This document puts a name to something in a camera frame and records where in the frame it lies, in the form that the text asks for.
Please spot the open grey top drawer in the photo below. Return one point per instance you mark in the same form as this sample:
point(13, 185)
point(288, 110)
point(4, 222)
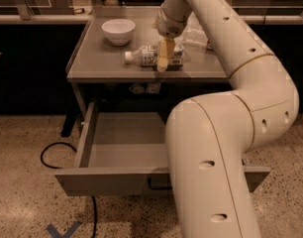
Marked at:
point(119, 151)

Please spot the white paper sticker left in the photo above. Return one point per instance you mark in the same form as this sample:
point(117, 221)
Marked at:
point(136, 88)

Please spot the white paper sticker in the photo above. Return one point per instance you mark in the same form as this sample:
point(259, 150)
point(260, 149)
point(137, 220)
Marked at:
point(153, 88)
point(136, 88)

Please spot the white paper sticker right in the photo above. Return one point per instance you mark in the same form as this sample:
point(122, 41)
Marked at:
point(153, 88)

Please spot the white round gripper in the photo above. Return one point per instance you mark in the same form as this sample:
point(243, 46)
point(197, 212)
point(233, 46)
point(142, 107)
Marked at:
point(167, 28)

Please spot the white ceramic bowl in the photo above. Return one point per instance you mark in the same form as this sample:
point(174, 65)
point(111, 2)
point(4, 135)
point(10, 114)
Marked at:
point(118, 31)

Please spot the black metal drawer handle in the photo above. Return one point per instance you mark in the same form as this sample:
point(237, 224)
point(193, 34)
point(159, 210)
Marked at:
point(159, 184)

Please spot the clear crushed plastic bottle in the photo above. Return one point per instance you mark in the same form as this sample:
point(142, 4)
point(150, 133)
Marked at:
point(195, 36)

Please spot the grey metal cabinet table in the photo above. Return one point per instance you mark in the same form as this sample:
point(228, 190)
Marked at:
point(96, 60)

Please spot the white labelled plastic bottle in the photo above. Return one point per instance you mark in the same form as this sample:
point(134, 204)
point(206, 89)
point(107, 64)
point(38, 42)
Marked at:
point(146, 56)

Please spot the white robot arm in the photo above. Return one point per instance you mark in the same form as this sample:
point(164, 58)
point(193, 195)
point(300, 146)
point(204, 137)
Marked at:
point(260, 107)

